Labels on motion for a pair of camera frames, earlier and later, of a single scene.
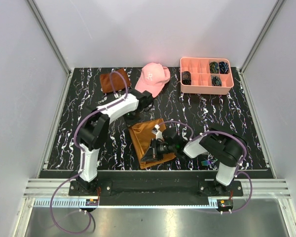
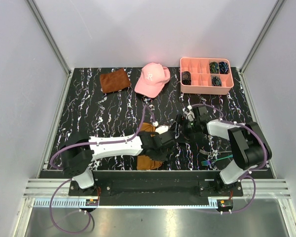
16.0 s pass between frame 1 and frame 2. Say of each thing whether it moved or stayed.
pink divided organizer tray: stayed
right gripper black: moved
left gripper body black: moved
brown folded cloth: stayed
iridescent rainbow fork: stayed
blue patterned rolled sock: stayed
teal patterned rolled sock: stayed
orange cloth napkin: moved
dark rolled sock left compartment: stayed
